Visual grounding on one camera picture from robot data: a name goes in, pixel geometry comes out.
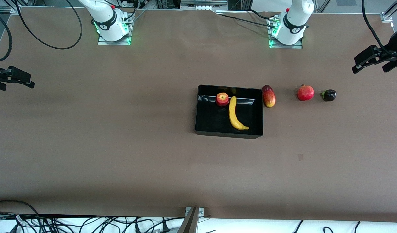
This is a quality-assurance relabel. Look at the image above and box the dark purple mangosteen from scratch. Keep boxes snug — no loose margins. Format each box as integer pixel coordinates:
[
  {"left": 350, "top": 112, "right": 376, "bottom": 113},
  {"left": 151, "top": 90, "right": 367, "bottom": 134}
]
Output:
[{"left": 320, "top": 89, "right": 337, "bottom": 102}]

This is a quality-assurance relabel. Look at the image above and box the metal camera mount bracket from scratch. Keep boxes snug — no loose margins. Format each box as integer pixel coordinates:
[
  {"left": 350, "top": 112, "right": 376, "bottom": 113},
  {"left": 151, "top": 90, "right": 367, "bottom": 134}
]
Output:
[{"left": 177, "top": 206, "right": 205, "bottom": 233}]

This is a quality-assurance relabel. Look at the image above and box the red pomegranate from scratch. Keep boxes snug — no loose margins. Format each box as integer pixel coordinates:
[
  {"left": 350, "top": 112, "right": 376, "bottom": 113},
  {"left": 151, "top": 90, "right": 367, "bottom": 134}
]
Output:
[{"left": 297, "top": 84, "right": 315, "bottom": 101}]

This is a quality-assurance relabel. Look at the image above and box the black looping cable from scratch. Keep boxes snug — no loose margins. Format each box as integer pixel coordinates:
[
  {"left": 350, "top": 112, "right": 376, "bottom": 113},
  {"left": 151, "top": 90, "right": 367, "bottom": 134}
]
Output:
[{"left": 13, "top": 0, "right": 83, "bottom": 50}]

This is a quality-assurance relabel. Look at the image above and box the black plastic tray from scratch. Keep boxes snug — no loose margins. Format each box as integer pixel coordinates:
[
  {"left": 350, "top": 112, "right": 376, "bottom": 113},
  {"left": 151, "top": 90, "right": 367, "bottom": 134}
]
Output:
[{"left": 194, "top": 84, "right": 264, "bottom": 139}]

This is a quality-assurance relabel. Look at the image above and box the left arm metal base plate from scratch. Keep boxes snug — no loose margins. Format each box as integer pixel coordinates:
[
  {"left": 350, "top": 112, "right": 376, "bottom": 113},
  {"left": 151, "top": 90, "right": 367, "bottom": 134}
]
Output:
[{"left": 268, "top": 17, "right": 303, "bottom": 49}]

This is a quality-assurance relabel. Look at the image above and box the yellow banana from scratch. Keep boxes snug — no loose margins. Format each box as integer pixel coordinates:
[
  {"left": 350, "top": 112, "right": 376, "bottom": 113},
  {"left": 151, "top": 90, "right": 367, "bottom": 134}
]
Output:
[{"left": 228, "top": 96, "right": 250, "bottom": 131}]

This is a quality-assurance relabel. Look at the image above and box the black base cable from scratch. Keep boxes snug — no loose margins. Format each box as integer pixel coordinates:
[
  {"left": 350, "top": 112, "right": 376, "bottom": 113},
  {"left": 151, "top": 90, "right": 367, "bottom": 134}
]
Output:
[
  {"left": 246, "top": 9, "right": 274, "bottom": 20},
  {"left": 217, "top": 14, "right": 274, "bottom": 28}
]

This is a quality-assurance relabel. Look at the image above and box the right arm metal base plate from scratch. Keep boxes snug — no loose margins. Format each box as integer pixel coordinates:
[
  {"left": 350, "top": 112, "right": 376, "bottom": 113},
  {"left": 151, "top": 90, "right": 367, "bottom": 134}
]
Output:
[{"left": 97, "top": 19, "right": 132, "bottom": 46}]

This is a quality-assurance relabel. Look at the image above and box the red yellow mango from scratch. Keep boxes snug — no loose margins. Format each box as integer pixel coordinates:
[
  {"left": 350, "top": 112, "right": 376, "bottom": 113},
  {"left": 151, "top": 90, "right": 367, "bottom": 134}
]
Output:
[{"left": 262, "top": 85, "right": 276, "bottom": 108}]

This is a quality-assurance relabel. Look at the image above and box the red apple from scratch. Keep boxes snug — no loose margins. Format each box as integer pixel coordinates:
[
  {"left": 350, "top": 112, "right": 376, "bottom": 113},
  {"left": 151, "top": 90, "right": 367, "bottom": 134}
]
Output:
[{"left": 216, "top": 92, "right": 229, "bottom": 107}]

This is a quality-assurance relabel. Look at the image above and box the thick black cable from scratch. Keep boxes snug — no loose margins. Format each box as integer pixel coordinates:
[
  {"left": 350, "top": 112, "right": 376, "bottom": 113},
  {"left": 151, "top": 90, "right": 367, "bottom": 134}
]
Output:
[{"left": 0, "top": 8, "right": 13, "bottom": 62}]

